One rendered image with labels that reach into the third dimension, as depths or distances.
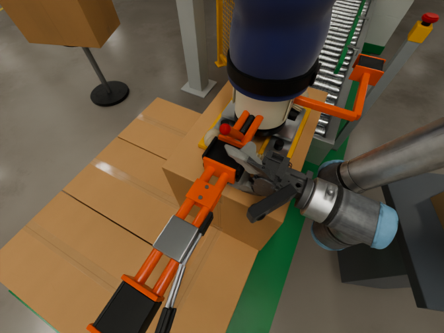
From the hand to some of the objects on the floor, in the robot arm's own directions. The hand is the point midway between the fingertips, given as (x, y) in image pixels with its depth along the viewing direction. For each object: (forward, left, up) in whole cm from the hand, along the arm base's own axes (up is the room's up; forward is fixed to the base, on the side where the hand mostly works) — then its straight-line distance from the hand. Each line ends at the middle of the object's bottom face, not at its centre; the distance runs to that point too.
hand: (221, 166), depth 50 cm
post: (-63, -108, -118) cm, 172 cm away
